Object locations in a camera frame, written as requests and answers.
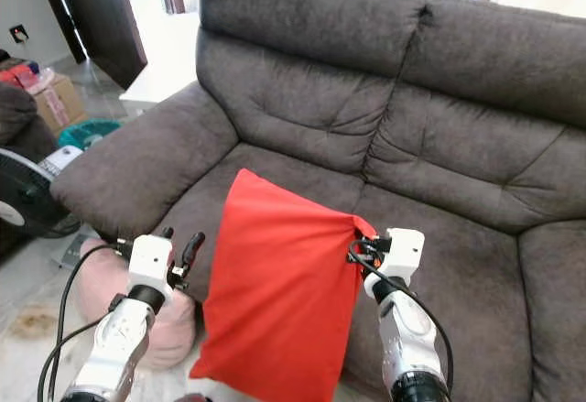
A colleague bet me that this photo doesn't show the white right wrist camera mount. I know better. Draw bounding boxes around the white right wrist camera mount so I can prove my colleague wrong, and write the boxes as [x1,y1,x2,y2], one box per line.
[383,228,426,279]

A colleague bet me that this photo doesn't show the pink round cushion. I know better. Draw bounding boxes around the pink round cushion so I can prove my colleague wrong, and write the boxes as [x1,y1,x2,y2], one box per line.
[75,237,202,371]

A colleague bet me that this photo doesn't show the white low table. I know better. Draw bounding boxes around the white low table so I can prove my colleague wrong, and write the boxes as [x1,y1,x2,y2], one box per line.
[119,13,202,117]

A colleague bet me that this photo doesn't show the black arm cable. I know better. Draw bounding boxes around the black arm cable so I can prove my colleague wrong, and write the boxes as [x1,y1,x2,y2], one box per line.
[348,246,456,394]
[38,240,138,402]

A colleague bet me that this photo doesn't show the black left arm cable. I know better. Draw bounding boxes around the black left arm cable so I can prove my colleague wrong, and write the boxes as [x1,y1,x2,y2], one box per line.
[38,240,138,402]

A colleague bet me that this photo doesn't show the cardboard box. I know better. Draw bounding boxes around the cardboard box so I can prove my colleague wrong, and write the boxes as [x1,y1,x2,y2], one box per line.
[32,74,86,133]

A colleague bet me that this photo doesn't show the dark wooden door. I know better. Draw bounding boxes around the dark wooden door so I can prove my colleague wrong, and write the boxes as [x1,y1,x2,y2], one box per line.
[32,0,149,90]

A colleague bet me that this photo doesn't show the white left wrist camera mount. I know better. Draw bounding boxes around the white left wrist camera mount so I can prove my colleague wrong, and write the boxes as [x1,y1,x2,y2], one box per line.
[128,234,175,290]

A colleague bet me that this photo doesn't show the black standing fan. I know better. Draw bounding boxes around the black standing fan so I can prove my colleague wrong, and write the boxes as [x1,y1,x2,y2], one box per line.
[0,144,88,270]

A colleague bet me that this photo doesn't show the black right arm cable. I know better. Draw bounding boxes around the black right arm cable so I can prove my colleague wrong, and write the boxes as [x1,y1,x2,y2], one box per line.
[348,246,456,394]

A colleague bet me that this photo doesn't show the two-seat grey brown sofa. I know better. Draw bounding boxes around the two-seat grey brown sofa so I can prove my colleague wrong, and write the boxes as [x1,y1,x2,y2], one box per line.
[50,0,586,402]

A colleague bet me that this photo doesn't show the red packets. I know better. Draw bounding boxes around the red packets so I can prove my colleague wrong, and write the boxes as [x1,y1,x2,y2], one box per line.
[0,61,56,92]

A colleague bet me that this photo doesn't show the teal plastic basket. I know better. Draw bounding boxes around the teal plastic basket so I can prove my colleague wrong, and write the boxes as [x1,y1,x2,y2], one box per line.
[58,119,122,149]

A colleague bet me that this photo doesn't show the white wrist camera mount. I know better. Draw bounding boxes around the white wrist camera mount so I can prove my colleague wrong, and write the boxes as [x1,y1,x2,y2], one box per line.
[128,234,175,290]
[383,228,426,279]

